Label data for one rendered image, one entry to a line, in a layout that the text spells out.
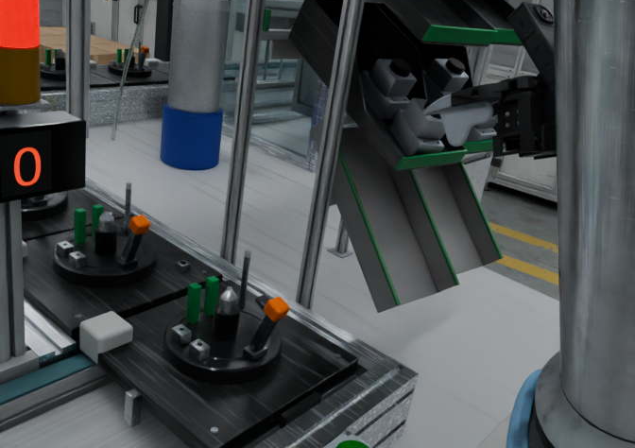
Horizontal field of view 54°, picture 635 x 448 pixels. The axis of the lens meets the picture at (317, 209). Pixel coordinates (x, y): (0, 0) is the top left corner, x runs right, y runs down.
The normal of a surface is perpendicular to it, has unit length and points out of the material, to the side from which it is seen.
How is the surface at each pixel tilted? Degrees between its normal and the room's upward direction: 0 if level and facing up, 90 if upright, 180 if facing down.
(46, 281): 0
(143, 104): 90
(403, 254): 45
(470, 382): 0
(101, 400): 0
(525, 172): 90
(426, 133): 115
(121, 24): 90
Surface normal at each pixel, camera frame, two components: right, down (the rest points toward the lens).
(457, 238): 0.55, -0.38
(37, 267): 0.15, -0.92
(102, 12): -0.53, 0.25
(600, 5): -0.80, 0.45
